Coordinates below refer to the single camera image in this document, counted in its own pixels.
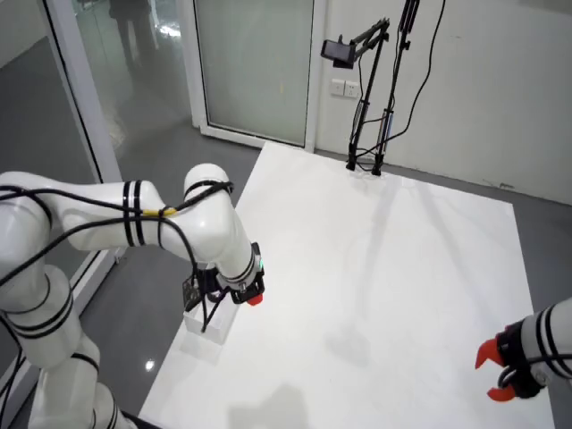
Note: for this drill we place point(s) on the black tall boom stand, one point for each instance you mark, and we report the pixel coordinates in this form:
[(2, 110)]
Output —
[(385, 129)]

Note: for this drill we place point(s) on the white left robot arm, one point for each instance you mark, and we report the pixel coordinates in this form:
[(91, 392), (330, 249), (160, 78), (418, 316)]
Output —
[(103, 214)]

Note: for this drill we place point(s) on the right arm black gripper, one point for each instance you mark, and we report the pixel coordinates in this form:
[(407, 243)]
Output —
[(520, 380)]

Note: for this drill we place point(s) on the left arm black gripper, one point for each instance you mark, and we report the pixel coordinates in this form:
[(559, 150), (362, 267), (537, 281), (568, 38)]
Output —
[(239, 298)]

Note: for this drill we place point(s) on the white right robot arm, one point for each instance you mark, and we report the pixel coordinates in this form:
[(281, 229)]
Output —
[(558, 330)]

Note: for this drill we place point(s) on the black camera boom stand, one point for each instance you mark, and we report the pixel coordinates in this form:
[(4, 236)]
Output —
[(357, 125)]

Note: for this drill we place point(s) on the frosted glass door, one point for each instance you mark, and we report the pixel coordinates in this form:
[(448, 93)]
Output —
[(254, 67)]

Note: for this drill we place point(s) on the black camera on boom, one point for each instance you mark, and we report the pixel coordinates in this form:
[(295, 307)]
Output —
[(337, 50)]

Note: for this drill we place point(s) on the white wall switch plate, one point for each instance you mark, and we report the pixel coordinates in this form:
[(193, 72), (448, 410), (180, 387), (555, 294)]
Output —
[(338, 86)]

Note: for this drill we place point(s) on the white rectangular bin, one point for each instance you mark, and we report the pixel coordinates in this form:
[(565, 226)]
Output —
[(219, 333)]

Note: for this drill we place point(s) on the white wall socket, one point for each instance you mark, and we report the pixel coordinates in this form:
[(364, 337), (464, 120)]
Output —
[(352, 89)]

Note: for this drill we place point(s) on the person behind glass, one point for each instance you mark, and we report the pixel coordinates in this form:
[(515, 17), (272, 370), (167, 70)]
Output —
[(129, 27)]

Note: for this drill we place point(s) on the white framed glass partition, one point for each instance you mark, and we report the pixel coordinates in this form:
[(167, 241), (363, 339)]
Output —
[(87, 98)]

